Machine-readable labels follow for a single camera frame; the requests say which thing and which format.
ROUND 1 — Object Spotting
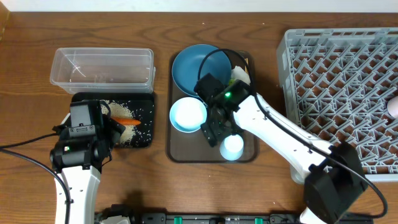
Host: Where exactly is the light blue bowl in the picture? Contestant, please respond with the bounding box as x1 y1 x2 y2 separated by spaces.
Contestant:
169 97 207 133

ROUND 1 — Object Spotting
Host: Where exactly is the white rice pile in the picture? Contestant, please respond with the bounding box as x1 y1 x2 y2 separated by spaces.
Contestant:
101 100 155 148

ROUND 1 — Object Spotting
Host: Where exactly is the orange carrot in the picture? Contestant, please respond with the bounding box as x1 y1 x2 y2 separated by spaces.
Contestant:
112 117 141 126

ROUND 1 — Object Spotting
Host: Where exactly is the light blue cup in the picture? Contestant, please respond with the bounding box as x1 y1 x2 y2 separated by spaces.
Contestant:
220 134 244 161

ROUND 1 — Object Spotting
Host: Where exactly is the dark blue plate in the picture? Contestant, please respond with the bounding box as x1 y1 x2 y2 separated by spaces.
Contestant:
172 44 232 97

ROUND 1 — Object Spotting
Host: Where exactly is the white pink cup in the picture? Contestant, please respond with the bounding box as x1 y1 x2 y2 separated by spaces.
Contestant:
387 96 398 119

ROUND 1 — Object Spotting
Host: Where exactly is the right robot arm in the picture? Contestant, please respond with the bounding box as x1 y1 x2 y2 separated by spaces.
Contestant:
194 74 368 223

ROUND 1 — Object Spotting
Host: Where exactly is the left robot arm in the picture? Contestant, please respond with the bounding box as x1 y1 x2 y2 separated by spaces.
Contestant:
50 100 125 223

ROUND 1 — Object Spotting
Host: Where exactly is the grey dishwasher rack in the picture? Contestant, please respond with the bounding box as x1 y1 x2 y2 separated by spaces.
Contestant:
277 27 397 182

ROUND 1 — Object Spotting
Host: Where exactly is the green snack wrapper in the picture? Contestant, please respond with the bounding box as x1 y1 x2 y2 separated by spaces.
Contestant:
228 78 235 85

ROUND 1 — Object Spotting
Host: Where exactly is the crumpled white tissue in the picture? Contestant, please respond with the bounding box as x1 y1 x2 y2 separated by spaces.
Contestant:
230 66 251 85

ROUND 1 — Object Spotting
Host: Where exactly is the wooden chopstick left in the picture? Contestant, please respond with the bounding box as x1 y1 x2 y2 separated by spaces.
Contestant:
244 58 249 74

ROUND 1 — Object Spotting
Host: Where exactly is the brown serving tray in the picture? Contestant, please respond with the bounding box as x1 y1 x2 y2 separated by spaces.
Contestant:
165 50 259 164

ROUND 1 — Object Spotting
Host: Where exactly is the black tray bin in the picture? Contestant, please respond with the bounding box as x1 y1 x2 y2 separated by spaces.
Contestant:
72 93 155 148

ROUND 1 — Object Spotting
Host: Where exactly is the clear plastic bin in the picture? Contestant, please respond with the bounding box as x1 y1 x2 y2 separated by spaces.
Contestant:
50 47 155 95

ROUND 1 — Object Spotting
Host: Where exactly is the right black cable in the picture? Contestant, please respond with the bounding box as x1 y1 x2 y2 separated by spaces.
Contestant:
197 48 389 219

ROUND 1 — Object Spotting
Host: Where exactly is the black cable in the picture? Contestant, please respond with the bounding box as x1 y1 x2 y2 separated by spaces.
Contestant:
197 48 389 219
0 133 73 224

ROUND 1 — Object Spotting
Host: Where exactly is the left black cable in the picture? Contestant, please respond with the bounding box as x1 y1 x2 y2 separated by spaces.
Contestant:
0 133 73 224

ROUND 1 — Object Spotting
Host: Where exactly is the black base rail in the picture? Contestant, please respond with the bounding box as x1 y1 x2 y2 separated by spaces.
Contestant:
95 203 374 224

